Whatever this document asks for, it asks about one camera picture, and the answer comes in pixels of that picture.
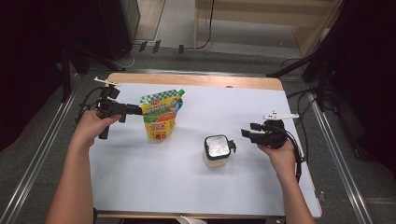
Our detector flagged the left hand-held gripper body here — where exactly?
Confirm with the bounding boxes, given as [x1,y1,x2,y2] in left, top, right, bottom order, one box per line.
[93,77,129,140]

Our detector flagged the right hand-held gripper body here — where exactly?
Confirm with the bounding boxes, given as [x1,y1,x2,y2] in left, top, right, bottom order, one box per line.
[250,110,300,149]

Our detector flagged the yellow green refill pouch bag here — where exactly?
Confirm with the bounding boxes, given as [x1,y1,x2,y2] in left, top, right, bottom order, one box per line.
[139,88,186,144]

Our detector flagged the clear plastic jar black lid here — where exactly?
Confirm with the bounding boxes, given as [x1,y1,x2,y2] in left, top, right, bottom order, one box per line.
[203,133,237,169]

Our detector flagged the person's right hand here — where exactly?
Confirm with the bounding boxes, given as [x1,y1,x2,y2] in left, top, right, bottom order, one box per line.
[257,138,298,181]

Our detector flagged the person's left hand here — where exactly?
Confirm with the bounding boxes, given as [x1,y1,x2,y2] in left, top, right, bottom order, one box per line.
[69,109,122,149]

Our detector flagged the black upright stand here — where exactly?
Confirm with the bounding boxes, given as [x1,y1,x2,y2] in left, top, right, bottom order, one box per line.
[60,46,75,104]

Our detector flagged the light blue table mat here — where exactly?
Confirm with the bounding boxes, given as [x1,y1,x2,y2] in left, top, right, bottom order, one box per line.
[88,82,322,218]

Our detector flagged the black tripod stand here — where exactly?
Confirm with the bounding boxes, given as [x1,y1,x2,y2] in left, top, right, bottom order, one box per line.
[266,0,347,113]

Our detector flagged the black cabinet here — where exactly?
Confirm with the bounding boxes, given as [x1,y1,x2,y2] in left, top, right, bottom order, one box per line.
[99,0,141,61]

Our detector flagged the black curtain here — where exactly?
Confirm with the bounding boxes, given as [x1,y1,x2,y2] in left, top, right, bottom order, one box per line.
[0,0,106,152]
[328,0,396,174]

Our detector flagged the white cloth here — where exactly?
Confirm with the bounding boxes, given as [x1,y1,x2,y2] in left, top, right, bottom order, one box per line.
[176,216,207,224]

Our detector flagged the light wooden shelf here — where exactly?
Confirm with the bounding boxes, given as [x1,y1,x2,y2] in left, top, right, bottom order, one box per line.
[193,0,344,58]

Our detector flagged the left hand-held gripper black cable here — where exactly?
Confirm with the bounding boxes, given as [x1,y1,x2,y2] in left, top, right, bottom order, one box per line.
[74,87,106,125]

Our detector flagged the black floor cables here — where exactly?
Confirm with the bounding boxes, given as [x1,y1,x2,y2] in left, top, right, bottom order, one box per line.
[281,57,328,163]

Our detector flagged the white floor cable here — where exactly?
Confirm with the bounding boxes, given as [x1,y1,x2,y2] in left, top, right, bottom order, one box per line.
[108,46,138,70]

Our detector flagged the metal floor rail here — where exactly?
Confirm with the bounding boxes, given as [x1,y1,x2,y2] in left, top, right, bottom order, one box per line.
[0,87,79,224]
[307,92,375,224]

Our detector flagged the black hanging cable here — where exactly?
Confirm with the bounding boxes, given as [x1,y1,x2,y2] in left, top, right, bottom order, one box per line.
[196,0,217,50]

